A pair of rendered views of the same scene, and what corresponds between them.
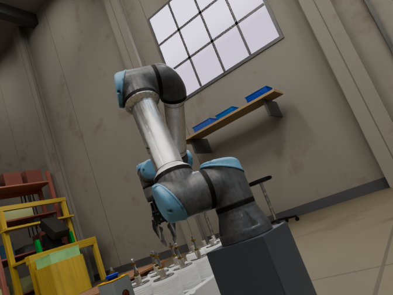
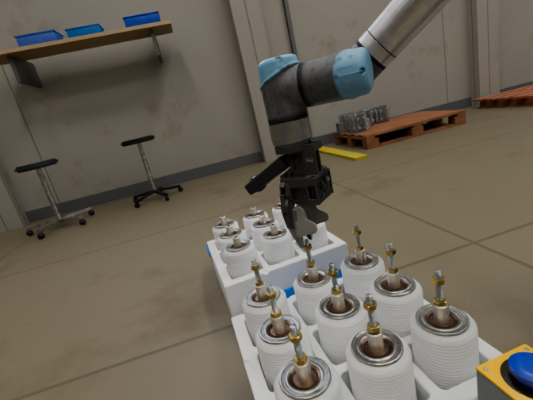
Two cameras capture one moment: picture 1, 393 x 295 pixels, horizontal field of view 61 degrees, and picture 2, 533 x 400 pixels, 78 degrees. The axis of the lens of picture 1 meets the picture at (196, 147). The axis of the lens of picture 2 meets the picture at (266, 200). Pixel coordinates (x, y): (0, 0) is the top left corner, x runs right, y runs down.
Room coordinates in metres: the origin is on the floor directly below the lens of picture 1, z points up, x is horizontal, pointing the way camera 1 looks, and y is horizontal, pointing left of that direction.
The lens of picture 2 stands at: (1.01, 0.71, 0.63)
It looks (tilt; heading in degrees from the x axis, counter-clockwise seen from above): 16 degrees down; 319
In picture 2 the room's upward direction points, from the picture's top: 13 degrees counter-clockwise
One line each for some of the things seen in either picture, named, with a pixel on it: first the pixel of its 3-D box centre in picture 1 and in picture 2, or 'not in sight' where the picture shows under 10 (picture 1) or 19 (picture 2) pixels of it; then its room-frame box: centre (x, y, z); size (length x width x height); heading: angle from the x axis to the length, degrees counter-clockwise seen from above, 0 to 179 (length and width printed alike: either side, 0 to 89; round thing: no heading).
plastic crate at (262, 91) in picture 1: (259, 96); (143, 23); (4.03, -0.98, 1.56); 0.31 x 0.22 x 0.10; 58
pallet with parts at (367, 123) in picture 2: not in sight; (394, 120); (2.65, -2.78, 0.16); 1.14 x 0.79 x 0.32; 55
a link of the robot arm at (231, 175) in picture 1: (223, 181); not in sight; (0.97, -0.04, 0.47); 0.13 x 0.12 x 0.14; 108
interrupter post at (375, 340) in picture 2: (138, 281); (375, 340); (1.24, 0.36, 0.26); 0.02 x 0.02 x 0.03
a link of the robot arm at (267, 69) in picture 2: (147, 175); (283, 90); (1.43, 0.24, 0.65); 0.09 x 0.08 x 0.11; 18
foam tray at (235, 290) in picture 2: not in sight; (274, 264); (1.82, 0.04, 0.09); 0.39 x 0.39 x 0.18; 63
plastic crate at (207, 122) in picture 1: (206, 126); (41, 41); (4.50, -0.23, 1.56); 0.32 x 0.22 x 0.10; 58
